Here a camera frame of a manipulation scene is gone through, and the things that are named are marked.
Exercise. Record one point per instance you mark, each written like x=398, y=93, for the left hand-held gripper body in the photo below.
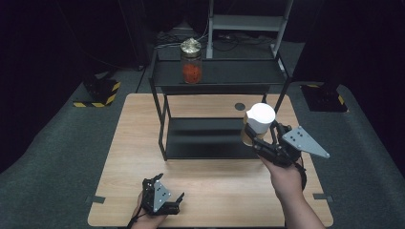
x=157, y=197

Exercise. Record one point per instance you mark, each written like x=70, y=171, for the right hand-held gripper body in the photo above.
x=299, y=141

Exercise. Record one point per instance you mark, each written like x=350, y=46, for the white cup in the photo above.
x=261, y=117

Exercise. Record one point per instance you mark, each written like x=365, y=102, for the black metal shelf rack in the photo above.
x=216, y=136

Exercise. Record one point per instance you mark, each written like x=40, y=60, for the glass jar with gold lid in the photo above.
x=191, y=63

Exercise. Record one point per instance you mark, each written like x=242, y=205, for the person's left hand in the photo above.
x=149, y=221

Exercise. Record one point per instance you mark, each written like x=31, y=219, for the person's right hand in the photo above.
x=285, y=178

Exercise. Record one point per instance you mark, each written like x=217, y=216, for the black round table grommet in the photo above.
x=240, y=106

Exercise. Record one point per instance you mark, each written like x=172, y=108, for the black yellow striped stand base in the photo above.
x=100, y=92
x=323, y=98

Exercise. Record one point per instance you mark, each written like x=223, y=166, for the grey tape piece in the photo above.
x=95, y=199
x=323, y=197

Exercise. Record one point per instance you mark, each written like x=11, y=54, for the white metal stand frame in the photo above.
x=245, y=23

